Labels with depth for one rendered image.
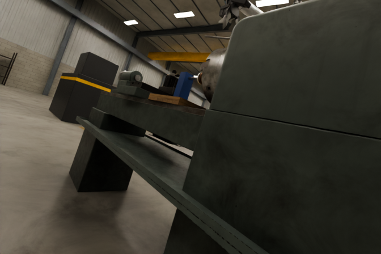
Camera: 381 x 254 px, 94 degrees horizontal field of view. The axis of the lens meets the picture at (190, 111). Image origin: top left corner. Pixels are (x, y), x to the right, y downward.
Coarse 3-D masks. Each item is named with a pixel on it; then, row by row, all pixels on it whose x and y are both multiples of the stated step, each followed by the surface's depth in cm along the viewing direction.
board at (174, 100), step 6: (150, 96) 109; (156, 96) 104; (162, 96) 100; (168, 96) 96; (174, 96) 92; (168, 102) 94; (174, 102) 91; (180, 102) 89; (186, 102) 92; (198, 108) 99; (204, 108) 102
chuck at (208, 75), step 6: (222, 48) 88; (210, 54) 87; (216, 54) 84; (222, 54) 81; (210, 60) 84; (216, 60) 82; (210, 66) 83; (216, 66) 80; (204, 72) 85; (210, 72) 82; (216, 72) 80; (204, 78) 85; (210, 78) 82; (204, 84) 86; (210, 84) 83; (204, 90) 88; (210, 96) 87; (210, 102) 92
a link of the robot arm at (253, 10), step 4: (252, 4) 117; (240, 8) 115; (244, 8) 115; (252, 8) 117; (256, 8) 118; (244, 12) 119; (248, 12) 118; (252, 12) 118; (256, 12) 119; (260, 12) 120
